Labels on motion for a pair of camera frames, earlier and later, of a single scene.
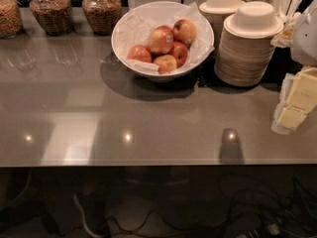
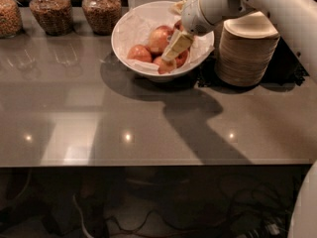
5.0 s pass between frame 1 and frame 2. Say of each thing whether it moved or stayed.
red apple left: stayed
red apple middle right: stayed
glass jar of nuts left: stayed
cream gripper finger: moved
